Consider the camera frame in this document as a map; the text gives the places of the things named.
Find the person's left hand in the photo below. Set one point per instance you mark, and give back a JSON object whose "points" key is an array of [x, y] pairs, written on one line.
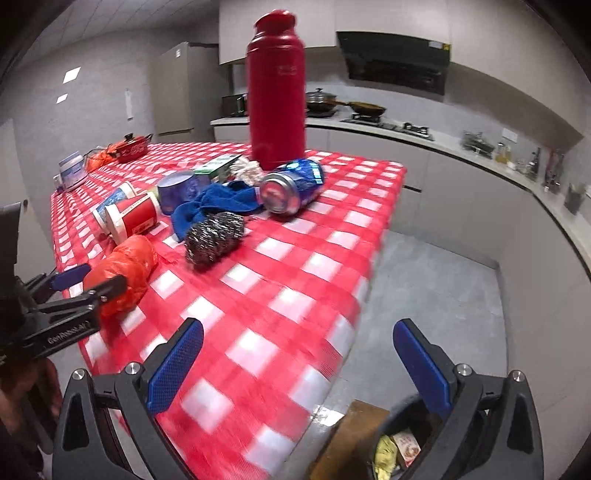
{"points": [[27, 392]]}

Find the steel pot with lid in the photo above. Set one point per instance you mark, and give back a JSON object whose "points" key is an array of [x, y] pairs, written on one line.
{"points": [[321, 99]]}

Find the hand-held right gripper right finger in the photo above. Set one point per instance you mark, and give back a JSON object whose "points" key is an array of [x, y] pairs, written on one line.
{"points": [[425, 364]]}

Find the white paper strip on wall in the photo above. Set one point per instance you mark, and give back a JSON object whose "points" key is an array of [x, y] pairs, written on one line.
{"points": [[129, 105]]}

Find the dark round container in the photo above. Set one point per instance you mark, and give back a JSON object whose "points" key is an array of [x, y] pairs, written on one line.
{"points": [[575, 199]]}

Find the blue round tub with lid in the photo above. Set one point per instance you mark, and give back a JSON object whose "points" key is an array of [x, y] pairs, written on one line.
{"points": [[180, 191]]}

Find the blue cloth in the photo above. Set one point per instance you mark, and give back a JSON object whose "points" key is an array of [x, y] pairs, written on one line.
{"points": [[221, 198]]}

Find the black gas stove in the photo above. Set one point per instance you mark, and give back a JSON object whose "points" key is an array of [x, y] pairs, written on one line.
{"points": [[392, 125]]}

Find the black microwave oven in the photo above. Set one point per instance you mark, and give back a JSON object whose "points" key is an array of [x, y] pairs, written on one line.
{"points": [[233, 105]]}

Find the white kitchen counter cabinets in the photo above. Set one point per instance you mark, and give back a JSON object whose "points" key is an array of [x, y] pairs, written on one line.
{"points": [[461, 184]]}

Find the red patterned pot with lid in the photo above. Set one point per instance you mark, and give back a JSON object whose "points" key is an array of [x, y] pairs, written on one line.
{"points": [[134, 147]]}

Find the orange plastic bag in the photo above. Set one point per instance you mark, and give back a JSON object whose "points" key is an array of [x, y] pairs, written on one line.
{"points": [[134, 263]]}

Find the crushed blue can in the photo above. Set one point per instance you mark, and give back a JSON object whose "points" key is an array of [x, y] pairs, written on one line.
{"points": [[295, 184]]}

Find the red paper cup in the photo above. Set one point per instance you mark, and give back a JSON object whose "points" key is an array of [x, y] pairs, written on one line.
{"points": [[136, 214]]}

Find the red thermos flask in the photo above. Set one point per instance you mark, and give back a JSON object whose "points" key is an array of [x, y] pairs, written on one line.
{"points": [[277, 92]]}

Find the blue and white paper cup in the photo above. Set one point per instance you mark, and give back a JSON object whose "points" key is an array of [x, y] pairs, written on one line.
{"points": [[113, 198]]}

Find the steel wool scrubber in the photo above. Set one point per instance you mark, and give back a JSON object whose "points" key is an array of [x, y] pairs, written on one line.
{"points": [[212, 240]]}

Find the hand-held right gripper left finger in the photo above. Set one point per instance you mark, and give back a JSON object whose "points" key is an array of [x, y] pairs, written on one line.
{"points": [[178, 364]]}

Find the white and blue appliance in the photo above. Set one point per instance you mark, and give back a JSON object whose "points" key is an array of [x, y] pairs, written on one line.
{"points": [[71, 173]]}

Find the red checked tablecloth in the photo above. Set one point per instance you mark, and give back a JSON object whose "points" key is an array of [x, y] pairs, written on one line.
{"points": [[277, 277]]}

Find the red printed packet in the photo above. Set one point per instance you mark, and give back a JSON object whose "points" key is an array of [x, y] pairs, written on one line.
{"points": [[406, 447]]}

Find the black trash bin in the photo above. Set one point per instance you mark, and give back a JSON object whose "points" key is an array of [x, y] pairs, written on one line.
{"points": [[415, 413]]}

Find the yellow wrapper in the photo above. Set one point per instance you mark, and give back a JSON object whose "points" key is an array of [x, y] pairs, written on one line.
{"points": [[385, 457]]}

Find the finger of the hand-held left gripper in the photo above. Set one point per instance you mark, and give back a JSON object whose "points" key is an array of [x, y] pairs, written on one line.
{"points": [[108, 287], [69, 277]]}

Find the white wall socket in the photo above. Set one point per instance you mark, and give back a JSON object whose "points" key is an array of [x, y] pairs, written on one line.
{"points": [[509, 133]]}

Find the brown cardboard piece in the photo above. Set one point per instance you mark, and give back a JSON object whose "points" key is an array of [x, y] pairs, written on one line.
{"points": [[346, 438]]}

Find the grey refrigerator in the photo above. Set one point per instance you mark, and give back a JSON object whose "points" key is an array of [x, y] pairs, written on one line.
{"points": [[184, 92]]}

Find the crumpled white tissue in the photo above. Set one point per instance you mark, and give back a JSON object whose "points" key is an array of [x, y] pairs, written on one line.
{"points": [[247, 170]]}

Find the dark wok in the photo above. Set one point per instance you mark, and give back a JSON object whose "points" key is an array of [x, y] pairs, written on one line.
{"points": [[367, 109]]}

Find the dark glass bottles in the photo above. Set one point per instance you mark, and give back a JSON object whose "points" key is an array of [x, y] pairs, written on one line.
{"points": [[534, 164]]}

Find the dark metal basket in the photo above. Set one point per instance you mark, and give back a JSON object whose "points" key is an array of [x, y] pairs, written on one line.
{"points": [[478, 144]]}

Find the small yellow bottles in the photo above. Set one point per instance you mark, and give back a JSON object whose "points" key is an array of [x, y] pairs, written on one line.
{"points": [[504, 153]]}

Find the green and white milk carton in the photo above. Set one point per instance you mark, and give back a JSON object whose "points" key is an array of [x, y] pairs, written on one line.
{"points": [[217, 165]]}

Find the white wall cabinets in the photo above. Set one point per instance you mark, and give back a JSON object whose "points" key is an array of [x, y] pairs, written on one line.
{"points": [[323, 23]]}

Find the black range hood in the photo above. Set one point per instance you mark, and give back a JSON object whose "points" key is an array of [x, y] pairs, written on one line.
{"points": [[392, 60]]}

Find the grey door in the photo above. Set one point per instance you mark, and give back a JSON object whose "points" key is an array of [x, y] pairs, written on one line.
{"points": [[14, 161]]}

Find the large square ceiling light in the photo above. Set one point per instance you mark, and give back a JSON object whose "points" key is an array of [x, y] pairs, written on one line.
{"points": [[71, 75]]}

